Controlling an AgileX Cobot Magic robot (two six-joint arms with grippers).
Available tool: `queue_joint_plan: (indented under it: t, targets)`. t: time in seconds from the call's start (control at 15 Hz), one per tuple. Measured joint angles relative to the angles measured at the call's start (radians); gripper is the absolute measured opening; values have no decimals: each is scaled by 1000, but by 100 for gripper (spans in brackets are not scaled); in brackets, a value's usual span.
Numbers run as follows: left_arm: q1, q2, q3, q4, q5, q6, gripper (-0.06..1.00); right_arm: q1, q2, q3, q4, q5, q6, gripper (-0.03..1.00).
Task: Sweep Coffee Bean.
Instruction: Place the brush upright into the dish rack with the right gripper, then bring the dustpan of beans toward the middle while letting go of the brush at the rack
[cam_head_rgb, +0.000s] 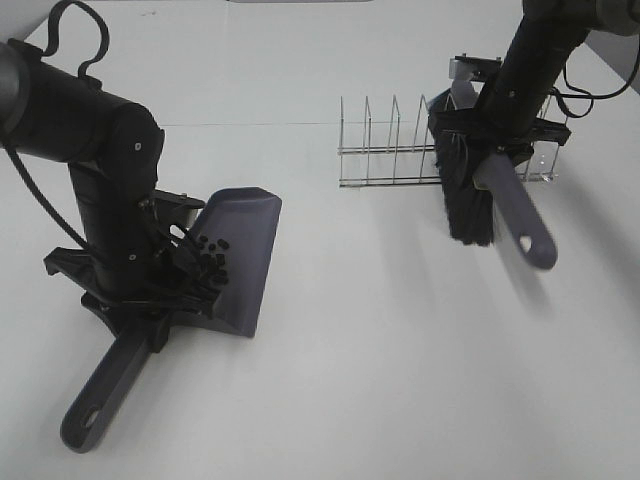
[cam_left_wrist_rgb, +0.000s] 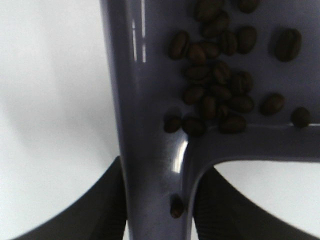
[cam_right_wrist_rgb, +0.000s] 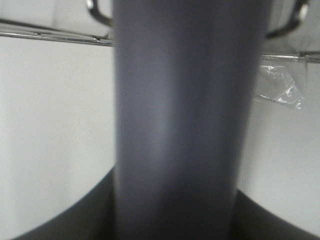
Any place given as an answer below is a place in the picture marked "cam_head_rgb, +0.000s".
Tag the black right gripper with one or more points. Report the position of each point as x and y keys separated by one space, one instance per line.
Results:
x=504 y=114

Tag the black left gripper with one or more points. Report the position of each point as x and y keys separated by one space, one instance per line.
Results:
x=133 y=269

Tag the grey brush black bristles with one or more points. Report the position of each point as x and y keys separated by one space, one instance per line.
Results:
x=470 y=213

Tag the pile of coffee beans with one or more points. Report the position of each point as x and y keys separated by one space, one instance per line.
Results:
x=211 y=268

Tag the grey plastic dustpan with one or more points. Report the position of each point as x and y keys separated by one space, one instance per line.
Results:
x=247 y=218

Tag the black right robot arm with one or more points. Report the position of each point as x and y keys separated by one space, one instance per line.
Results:
x=550 y=31

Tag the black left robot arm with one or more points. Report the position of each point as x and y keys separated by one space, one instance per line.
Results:
x=70 y=119

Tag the metal wire rack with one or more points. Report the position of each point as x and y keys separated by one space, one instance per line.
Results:
x=396 y=153

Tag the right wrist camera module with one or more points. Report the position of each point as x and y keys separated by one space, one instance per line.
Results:
x=473 y=69

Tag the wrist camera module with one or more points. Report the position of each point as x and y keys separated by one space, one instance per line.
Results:
x=473 y=69
x=176 y=209

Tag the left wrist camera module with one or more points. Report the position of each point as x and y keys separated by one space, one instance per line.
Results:
x=176 y=209

